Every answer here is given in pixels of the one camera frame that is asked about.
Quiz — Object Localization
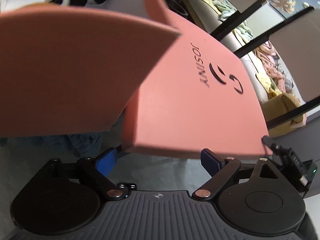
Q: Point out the yellow blanket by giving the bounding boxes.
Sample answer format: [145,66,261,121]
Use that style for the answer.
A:
[255,72,307,138]

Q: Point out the green cloth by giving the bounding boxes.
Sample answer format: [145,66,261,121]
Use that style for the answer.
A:
[214,0,253,41]

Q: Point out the framed wall picture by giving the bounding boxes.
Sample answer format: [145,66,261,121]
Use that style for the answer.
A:
[269,0,320,21]

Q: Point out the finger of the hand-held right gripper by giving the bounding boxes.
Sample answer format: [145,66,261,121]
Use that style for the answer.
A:
[261,135,284,157]

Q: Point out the pink box lid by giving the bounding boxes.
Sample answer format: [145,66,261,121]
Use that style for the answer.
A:
[122,10,274,161]

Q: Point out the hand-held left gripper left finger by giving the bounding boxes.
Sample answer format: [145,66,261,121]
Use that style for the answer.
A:
[37,147,126,201]

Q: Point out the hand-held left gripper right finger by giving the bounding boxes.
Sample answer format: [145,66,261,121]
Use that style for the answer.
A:
[191,148,286,201]

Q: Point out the pink cardboard box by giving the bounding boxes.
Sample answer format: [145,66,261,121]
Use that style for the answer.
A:
[0,0,183,139]

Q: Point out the black round bin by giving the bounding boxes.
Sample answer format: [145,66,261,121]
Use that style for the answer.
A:
[164,0,189,17]

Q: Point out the black framed chair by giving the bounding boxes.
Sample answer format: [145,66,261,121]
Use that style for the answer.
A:
[234,6,320,131]

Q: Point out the beige sofa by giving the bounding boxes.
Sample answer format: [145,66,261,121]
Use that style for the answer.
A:
[184,0,308,138]

